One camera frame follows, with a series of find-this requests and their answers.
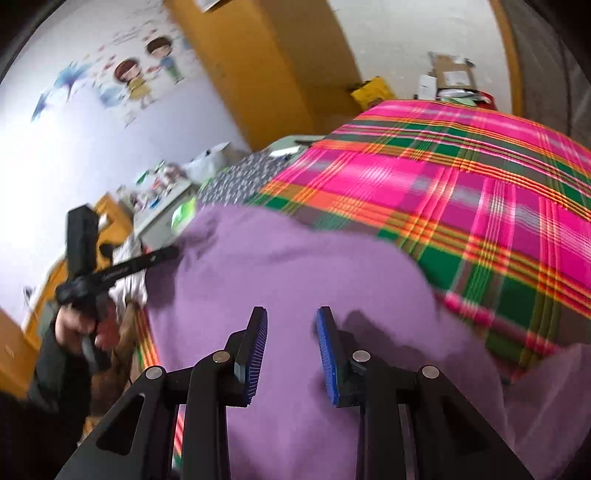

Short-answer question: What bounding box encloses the clear plastic door curtain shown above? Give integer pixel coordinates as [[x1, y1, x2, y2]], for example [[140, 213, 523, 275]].
[[501, 0, 591, 148]]

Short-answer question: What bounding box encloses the cardboard box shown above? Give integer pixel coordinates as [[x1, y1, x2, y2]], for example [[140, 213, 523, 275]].
[[427, 51, 476, 90]]

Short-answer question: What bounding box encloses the person's left forearm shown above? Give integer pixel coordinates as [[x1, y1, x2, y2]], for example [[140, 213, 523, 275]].
[[28, 323, 93, 416]]

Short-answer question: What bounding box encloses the cartoon children wall sticker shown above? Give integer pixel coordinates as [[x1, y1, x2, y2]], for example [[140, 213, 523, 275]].
[[30, 28, 190, 127]]

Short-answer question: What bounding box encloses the purple fleece cloth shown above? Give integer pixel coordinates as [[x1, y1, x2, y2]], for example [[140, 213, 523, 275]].
[[139, 205, 591, 480]]

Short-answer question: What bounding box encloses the white paper bag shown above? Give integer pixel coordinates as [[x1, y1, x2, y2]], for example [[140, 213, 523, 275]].
[[185, 142, 232, 178]]

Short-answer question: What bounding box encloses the green tissue pack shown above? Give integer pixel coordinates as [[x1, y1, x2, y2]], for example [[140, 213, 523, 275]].
[[171, 196, 197, 229]]

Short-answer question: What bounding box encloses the person's left hand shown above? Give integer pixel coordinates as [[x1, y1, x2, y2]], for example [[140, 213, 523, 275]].
[[54, 309, 119, 356]]

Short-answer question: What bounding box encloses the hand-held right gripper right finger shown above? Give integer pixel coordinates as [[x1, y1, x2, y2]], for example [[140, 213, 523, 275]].
[[315, 306, 536, 480]]

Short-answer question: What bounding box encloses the pink plaid blanket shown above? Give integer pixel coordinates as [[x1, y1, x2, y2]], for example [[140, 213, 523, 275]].
[[131, 99, 591, 480]]

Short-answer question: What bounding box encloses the brown quilted cloth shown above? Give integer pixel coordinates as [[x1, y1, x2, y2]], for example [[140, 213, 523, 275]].
[[90, 300, 139, 416]]

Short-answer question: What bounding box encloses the wooden wardrobe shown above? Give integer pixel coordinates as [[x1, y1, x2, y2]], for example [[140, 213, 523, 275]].
[[164, 0, 363, 151]]

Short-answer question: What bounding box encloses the wooden door frame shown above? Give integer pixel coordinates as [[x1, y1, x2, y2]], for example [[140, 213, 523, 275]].
[[489, 0, 526, 116]]

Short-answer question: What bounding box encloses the orange wooden furniture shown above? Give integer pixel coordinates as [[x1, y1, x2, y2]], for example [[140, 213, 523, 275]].
[[23, 194, 134, 342]]

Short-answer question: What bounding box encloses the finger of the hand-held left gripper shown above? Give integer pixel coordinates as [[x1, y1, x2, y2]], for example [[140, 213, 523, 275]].
[[110, 246, 180, 282]]

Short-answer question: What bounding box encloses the yellow printed bag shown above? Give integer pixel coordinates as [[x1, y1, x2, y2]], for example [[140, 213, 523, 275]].
[[349, 76, 399, 112]]

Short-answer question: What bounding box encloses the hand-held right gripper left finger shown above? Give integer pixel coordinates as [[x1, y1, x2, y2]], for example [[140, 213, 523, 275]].
[[55, 306, 269, 480]]

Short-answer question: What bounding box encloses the grey drawer cabinet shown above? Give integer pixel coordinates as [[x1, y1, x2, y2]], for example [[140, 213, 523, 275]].
[[134, 178, 199, 250]]

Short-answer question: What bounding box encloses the dark floral folded cloth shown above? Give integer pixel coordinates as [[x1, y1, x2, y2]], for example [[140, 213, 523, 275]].
[[198, 150, 296, 206]]

